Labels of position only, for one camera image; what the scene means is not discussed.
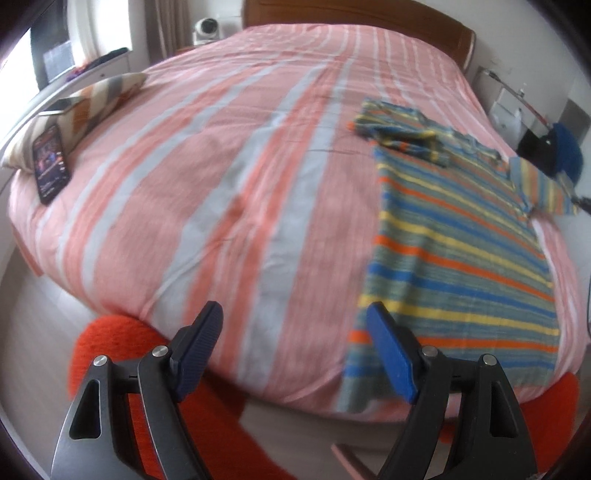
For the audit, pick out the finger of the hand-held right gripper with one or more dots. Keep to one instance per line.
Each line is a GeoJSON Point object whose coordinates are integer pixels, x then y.
{"type": "Point", "coordinates": [581, 201]}

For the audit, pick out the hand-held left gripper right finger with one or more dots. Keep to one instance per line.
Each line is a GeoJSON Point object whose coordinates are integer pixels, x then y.
{"type": "Point", "coordinates": [392, 350]}

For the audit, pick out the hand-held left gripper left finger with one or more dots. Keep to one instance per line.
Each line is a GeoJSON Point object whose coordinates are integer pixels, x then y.
{"type": "Point", "coordinates": [199, 341]}

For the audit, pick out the striped knit sweater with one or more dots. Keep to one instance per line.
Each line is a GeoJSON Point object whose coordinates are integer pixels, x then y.
{"type": "Point", "coordinates": [452, 258]}

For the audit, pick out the dark clothes on bench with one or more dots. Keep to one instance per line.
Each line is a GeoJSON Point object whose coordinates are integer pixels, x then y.
{"type": "Point", "coordinates": [104, 57]}

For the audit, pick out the blue garment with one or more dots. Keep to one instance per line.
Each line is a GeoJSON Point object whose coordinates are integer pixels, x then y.
{"type": "Point", "coordinates": [567, 147]}

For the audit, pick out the orange shaggy rug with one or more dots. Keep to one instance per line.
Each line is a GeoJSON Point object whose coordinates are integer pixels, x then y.
{"type": "Point", "coordinates": [111, 337]}

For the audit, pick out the white plastic bag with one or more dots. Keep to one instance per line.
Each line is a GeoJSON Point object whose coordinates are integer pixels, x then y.
{"type": "Point", "coordinates": [504, 120]}

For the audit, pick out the white side desk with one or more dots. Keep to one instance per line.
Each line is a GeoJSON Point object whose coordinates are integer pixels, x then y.
{"type": "Point", "coordinates": [508, 94]}

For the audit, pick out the pink striped bed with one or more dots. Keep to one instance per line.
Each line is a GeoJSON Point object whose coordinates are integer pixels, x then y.
{"type": "Point", "coordinates": [231, 194]}

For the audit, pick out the black smartphone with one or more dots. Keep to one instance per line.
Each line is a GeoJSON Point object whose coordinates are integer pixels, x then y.
{"type": "Point", "coordinates": [50, 166]}

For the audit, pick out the chevron patterned pillow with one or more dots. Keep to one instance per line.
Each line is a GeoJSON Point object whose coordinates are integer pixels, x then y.
{"type": "Point", "coordinates": [97, 101]}

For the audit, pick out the silver smartphone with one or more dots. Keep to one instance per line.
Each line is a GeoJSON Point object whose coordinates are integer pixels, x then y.
{"type": "Point", "coordinates": [62, 105]}

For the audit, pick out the brown wooden headboard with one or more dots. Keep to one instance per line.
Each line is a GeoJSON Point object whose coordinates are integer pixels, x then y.
{"type": "Point", "coordinates": [369, 14]}

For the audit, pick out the white window bench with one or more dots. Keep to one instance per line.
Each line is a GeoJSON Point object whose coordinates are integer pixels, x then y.
{"type": "Point", "coordinates": [108, 64]}

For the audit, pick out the white round appliance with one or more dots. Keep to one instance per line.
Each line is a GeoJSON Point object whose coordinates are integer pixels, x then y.
{"type": "Point", "coordinates": [206, 28]}

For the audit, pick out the beige curtain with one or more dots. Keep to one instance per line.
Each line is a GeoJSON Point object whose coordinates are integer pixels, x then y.
{"type": "Point", "coordinates": [171, 23]}

